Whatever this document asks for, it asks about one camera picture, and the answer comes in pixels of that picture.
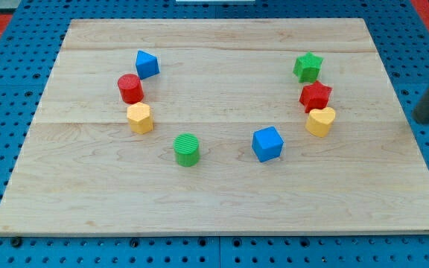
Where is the red cylinder block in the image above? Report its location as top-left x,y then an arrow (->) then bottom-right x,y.
117,74 -> 144,104

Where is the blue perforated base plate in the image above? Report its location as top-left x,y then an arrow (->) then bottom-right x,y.
0,0 -> 429,267

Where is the blue triangular prism block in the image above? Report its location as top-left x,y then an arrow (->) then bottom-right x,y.
136,51 -> 159,80

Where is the green star block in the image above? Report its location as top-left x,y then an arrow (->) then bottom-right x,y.
293,51 -> 323,83

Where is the yellow hexagon block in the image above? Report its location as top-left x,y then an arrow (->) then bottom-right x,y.
127,102 -> 153,135

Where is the wooden board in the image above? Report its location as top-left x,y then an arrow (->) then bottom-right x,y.
0,19 -> 429,237

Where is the yellow heart block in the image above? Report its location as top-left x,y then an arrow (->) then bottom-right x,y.
305,107 -> 337,138

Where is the green cylinder block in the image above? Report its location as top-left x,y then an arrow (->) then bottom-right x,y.
173,133 -> 200,167

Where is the blue cube block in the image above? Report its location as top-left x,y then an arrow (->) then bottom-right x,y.
252,127 -> 284,162

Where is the red star block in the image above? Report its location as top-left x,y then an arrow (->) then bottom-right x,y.
299,80 -> 332,113

